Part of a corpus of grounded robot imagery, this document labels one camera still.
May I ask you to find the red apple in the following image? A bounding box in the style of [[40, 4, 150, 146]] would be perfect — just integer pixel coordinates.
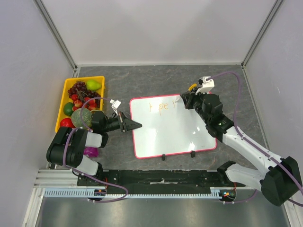
[[59, 118, 75, 128]]

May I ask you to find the red cherry cluster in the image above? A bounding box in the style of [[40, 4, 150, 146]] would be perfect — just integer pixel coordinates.
[[71, 94, 98, 111]]

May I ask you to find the yellow plastic fruit basket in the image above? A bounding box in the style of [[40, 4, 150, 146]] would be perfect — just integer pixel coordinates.
[[55, 76, 105, 132]]

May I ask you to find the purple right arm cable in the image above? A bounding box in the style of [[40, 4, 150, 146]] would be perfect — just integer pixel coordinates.
[[209, 71, 303, 205]]

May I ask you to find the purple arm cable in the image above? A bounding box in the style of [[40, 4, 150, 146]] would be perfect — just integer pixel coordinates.
[[209, 71, 303, 205], [63, 97, 130, 204]]

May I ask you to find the purple grape bunch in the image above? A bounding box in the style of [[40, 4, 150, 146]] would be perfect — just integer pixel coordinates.
[[67, 81, 101, 99]]

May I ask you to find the green lime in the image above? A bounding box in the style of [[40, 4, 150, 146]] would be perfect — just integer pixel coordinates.
[[63, 102, 74, 116]]

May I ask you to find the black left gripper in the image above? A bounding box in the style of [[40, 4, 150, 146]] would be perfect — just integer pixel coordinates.
[[103, 111, 142, 132]]

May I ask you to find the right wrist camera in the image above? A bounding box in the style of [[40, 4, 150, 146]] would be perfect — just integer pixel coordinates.
[[196, 76, 214, 95]]

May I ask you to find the white slotted cable duct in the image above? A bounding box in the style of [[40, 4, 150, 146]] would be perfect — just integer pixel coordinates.
[[44, 187, 225, 198]]

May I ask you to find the aluminium frame rail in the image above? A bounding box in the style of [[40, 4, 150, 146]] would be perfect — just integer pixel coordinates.
[[33, 168, 81, 189]]

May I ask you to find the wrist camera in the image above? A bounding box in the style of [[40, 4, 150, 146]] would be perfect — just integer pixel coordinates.
[[109, 99, 121, 114], [196, 76, 214, 95]]

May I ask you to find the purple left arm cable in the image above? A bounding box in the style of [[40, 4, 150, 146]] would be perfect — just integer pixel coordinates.
[[63, 97, 130, 204]]

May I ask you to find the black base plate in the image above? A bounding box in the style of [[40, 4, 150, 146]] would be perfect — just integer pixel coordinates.
[[77, 169, 247, 195]]

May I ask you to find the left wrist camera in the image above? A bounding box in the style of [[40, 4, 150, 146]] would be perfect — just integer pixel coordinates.
[[109, 99, 121, 114]]

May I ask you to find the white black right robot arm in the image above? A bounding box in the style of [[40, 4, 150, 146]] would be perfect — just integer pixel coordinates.
[[180, 88, 303, 206]]

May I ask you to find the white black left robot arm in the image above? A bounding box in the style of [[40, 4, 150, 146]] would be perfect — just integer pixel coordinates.
[[46, 111, 142, 186]]

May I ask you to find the pink framed whiteboard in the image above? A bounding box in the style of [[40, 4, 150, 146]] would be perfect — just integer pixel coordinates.
[[129, 94, 217, 159]]

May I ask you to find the green pear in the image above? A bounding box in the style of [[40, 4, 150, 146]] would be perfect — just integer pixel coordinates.
[[86, 79, 102, 91]]

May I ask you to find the green netted melon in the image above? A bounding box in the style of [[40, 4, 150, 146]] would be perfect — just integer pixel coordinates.
[[71, 108, 92, 129]]

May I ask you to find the purple snack packet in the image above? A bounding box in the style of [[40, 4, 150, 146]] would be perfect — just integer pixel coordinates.
[[83, 147, 99, 158]]

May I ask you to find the yellow capped marker pen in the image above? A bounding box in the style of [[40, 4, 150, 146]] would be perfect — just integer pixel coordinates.
[[175, 83, 197, 103]]

